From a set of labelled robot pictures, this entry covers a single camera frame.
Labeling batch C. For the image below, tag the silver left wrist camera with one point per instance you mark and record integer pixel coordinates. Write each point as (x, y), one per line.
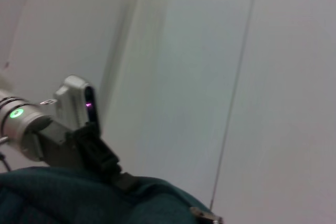
(76, 103)

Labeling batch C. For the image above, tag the dark teal insulated lunch bag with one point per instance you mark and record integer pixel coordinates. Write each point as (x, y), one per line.
(105, 200)

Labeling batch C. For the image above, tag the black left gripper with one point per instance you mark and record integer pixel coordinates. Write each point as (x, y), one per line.
(57, 145)

